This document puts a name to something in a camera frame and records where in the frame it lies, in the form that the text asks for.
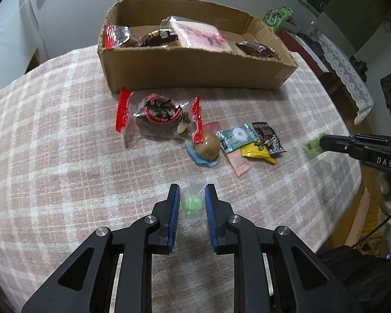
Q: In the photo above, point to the pink candy packet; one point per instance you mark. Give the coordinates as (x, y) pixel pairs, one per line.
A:
(239, 164)

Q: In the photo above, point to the cardboard box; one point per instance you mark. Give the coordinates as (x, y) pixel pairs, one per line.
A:
(182, 68)

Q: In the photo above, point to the red-ended clear snack packet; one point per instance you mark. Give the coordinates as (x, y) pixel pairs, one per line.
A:
(158, 112)
(115, 37)

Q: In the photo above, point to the pink bread package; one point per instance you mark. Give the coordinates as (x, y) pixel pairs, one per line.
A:
(202, 36)

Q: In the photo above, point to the dark chocolate bar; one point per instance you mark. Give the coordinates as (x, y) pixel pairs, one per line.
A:
(255, 50)

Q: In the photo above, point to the packaged braised egg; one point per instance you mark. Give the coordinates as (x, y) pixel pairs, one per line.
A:
(207, 146)

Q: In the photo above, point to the green tissue box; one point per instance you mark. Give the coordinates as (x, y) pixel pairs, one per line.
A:
(275, 16)

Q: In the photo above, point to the brown labelled snack bar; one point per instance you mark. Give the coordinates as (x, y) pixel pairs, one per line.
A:
(158, 38)

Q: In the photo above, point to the yellow candy packet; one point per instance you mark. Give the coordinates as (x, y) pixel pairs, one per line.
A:
(257, 152)

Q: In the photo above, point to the small green packet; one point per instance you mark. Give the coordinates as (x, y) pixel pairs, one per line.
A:
(312, 146)

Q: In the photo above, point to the white lace cloth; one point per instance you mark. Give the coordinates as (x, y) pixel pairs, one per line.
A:
(348, 75)

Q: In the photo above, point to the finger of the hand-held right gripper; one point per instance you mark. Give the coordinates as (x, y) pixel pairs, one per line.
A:
(342, 144)

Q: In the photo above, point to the black candy packet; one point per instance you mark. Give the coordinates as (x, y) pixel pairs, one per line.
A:
(268, 135)

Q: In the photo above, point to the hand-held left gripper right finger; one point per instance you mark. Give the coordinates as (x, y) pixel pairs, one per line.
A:
(211, 221)

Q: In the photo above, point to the green round candy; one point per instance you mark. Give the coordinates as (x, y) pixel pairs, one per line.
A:
(191, 202)

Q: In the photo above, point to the dark figurine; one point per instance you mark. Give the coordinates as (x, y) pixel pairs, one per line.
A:
(358, 67)

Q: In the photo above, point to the fuzzy grey clothing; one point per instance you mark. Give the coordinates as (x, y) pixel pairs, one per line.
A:
(387, 192)

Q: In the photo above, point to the red shoebox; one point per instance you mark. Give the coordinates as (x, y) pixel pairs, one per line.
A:
(291, 40)

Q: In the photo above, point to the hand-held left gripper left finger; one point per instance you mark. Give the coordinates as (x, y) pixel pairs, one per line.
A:
(174, 221)

